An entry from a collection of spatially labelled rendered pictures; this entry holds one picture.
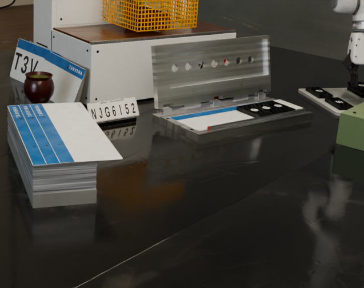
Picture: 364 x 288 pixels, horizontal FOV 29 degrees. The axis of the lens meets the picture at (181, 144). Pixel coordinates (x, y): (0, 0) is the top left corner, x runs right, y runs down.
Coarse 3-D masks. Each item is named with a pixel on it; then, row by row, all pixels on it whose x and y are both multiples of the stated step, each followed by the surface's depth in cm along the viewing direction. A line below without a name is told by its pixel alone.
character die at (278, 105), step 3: (261, 102) 215; (264, 102) 215; (267, 102) 216; (270, 102) 216; (273, 102) 216; (276, 102) 216; (270, 105) 213; (273, 105) 214; (276, 105) 213; (279, 105) 213; (282, 105) 214; (285, 105) 214; (279, 108) 211; (282, 108) 211; (285, 108) 211; (288, 108) 212; (291, 108) 212; (285, 111) 208
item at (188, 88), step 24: (168, 48) 199; (192, 48) 205; (216, 48) 210; (240, 48) 216; (264, 48) 222; (168, 72) 199; (192, 72) 206; (216, 72) 211; (240, 72) 217; (264, 72) 223; (168, 96) 200; (192, 96) 205; (216, 96) 211; (240, 96) 217
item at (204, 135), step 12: (252, 96) 221; (264, 96) 224; (168, 108) 201; (180, 108) 204; (204, 108) 210; (216, 108) 209; (156, 120) 200; (168, 120) 195; (264, 120) 202; (276, 120) 203; (288, 120) 206; (300, 120) 210; (180, 132) 192; (192, 132) 188; (204, 132) 188; (216, 132) 189; (228, 132) 192; (240, 132) 195
